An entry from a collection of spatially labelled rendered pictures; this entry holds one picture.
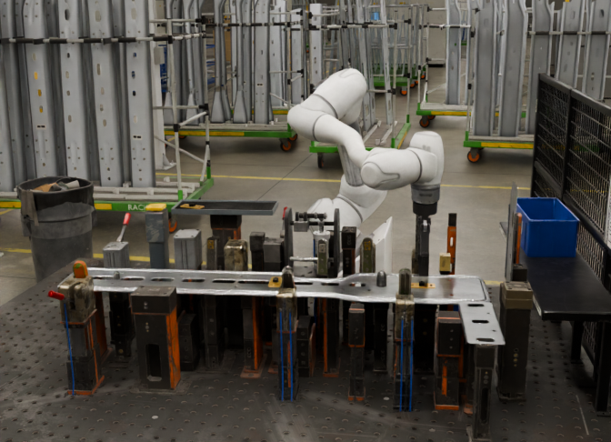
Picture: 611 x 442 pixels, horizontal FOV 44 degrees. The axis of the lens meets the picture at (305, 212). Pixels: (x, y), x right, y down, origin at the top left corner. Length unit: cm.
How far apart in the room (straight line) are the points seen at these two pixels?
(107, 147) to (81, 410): 466
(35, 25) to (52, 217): 239
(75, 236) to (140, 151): 173
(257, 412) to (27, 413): 69
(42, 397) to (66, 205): 275
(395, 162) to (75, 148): 512
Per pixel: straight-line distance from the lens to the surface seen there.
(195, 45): 1036
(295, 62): 1205
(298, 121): 267
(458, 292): 240
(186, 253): 262
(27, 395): 259
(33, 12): 713
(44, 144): 715
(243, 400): 240
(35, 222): 520
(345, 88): 272
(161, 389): 247
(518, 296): 229
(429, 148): 226
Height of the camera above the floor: 187
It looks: 16 degrees down
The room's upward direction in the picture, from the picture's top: 1 degrees counter-clockwise
